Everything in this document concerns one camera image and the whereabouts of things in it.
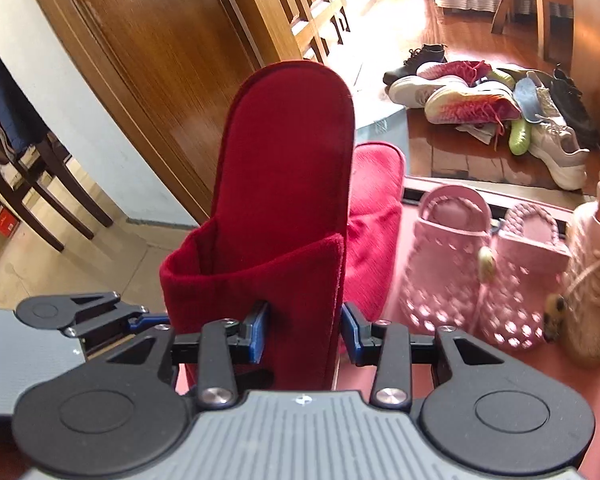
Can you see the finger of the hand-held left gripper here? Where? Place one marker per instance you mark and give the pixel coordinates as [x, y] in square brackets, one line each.
[97, 325]

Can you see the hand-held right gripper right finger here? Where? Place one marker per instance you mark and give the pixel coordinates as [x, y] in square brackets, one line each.
[351, 335]

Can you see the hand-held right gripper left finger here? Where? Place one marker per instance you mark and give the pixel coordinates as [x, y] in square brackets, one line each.
[260, 332]

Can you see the pink perforated clog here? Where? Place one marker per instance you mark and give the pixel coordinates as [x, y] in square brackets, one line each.
[520, 285]
[440, 270]

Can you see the red fleece slipper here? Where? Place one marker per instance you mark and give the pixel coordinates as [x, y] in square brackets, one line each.
[280, 160]
[375, 220]

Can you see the beige knit sneaker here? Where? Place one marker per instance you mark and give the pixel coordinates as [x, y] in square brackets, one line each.
[595, 285]

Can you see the pile of assorted shoes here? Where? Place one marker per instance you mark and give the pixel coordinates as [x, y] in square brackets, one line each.
[470, 105]

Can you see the red box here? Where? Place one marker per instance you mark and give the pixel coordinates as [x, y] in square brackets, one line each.
[6, 221]

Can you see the dark wooden dining chair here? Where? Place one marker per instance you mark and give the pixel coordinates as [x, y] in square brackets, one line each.
[55, 180]

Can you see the blue garment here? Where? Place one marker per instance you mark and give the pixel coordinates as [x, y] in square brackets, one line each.
[10, 105]

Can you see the plain wooden door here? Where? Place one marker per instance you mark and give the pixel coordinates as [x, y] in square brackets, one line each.
[130, 60]

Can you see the wooden panelled sliding doors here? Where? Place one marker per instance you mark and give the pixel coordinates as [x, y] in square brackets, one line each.
[280, 5]

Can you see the wooden wardrobe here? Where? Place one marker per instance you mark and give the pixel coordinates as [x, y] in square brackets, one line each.
[595, 60]

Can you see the light wooden chair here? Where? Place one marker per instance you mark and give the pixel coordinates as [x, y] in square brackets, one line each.
[542, 10]

